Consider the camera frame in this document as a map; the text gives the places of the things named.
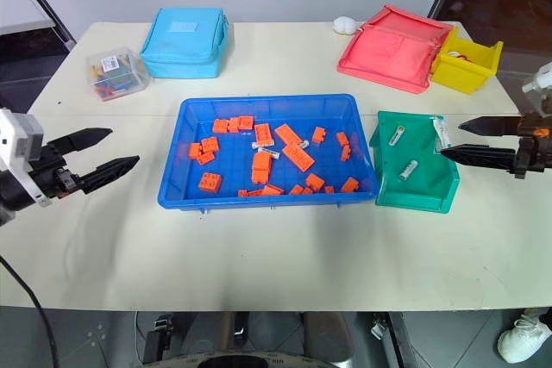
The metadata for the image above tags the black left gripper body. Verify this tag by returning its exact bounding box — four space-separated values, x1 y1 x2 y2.
26 143 85 202

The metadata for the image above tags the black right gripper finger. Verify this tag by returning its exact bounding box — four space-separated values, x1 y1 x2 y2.
439 143 518 173
457 115 524 137

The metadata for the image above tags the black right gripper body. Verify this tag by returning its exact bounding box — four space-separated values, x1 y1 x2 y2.
512 113 552 180

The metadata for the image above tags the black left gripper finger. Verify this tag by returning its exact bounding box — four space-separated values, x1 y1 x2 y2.
78 154 141 196
47 128 115 155

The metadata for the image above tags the clear box of colourful pieces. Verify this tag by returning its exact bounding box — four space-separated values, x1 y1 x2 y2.
85 44 151 103

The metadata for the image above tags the white paper label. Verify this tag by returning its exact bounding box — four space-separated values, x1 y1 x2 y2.
431 115 452 154

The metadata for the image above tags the yellow plastic bin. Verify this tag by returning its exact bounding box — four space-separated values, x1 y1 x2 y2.
430 27 505 97

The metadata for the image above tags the green plastic bin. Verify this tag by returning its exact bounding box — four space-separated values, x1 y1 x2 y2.
368 109 462 216

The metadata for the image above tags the pink fabric pouch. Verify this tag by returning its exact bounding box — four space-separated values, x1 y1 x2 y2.
336 3 455 94

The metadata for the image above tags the blue plastic tray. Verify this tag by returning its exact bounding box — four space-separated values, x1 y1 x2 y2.
157 92 380 213

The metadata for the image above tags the light blue fabric pouch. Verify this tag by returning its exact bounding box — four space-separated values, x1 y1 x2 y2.
140 7 235 79

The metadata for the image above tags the white lumpy object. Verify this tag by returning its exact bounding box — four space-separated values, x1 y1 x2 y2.
334 16 360 35

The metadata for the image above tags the white sneaker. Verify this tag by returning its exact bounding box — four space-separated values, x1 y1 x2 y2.
497 307 552 365

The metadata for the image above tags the long orange building block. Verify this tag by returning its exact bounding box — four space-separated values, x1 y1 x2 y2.
274 124 304 147
280 143 316 172

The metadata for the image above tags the metal table leg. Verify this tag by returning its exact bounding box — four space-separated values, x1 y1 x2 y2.
370 311 417 368

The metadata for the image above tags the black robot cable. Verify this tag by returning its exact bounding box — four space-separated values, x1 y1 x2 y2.
0 254 60 368

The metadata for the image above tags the black bracket under table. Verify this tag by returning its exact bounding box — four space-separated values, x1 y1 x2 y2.
141 314 174 365

